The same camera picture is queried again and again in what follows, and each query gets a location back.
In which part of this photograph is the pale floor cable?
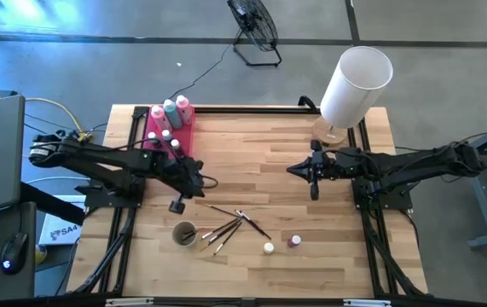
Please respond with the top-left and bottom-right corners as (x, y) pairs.
(25, 175), (93, 185)

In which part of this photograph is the black aluminium table frame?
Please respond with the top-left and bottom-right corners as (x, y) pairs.
(72, 105), (430, 299)

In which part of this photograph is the silver frame bracket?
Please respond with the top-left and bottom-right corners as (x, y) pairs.
(105, 298), (154, 307)
(343, 298), (392, 307)

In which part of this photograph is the yellow cable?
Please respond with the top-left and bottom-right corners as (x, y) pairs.
(0, 70), (93, 159)

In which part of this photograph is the black computer mouse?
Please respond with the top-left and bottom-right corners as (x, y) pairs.
(0, 232), (29, 275)

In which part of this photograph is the white ribbed cup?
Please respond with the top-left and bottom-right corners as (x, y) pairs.
(171, 220), (199, 249)

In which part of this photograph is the black curved handle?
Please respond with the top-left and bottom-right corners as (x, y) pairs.
(297, 95), (320, 114)

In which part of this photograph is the large teal paint bottle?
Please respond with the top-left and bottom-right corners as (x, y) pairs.
(162, 98), (183, 130)

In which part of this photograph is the black floor fan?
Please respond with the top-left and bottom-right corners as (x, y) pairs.
(227, 0), (282, 68)

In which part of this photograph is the black fan cable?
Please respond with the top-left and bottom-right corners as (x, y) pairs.
(168, 42), (238, 100)

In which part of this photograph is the large pink paint bottle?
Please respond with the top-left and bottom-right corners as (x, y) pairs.
(150, 104), (172, 132)
(175, 94), (194, 125)

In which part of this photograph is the white shade wooden table lamp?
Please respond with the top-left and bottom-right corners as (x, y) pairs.
(310, 45), (394, 148)

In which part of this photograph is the black diagonal bar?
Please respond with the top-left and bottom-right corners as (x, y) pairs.
(20, 182), (86, 227)

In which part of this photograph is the white cardboard box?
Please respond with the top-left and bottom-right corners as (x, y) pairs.
(38, 194), (86, 247)

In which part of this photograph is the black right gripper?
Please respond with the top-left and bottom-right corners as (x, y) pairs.
(287, 140), (355, 201)

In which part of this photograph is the pink plastic tray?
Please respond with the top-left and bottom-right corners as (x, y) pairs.
(142, 106), (196, 159)

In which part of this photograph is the dark grey desk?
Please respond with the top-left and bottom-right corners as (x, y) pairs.
(0, 200), (38, 304)

